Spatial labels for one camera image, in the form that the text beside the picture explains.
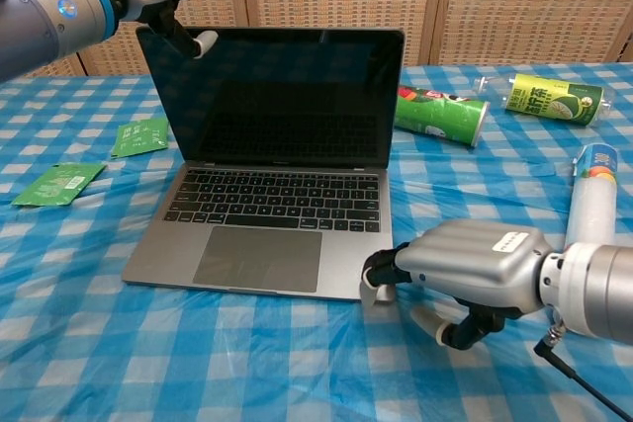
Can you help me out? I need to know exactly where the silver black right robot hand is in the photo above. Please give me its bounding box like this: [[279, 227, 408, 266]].
[[359, 217, 555, 350]]

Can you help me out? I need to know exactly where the green sachet with white label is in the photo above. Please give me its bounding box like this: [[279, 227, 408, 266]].
[[10, 161, 108, 209]]

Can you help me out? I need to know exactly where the green chips can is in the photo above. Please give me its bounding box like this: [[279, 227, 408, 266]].
[[393, 84, 491, 149]]

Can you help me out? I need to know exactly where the blue white tube roll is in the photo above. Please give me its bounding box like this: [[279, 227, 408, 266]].
[[563, 142, 620, 250]]

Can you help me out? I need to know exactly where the silver laptop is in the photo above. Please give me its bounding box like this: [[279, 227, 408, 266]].
[[122, 26, 407, 302]]

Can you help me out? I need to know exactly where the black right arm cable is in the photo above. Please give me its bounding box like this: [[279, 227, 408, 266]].
[[532, 317, 633, 418]]

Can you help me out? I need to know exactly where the green tea sachet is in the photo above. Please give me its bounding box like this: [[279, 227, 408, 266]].
[[110, 118, 170, 159]]

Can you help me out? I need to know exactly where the yellow-green snack can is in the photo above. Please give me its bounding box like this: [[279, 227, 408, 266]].
[[473, 73, 614, 127]]

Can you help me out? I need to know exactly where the blue white checked tablecloth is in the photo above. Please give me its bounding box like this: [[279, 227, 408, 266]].
[[0, 61, 633, 422]]

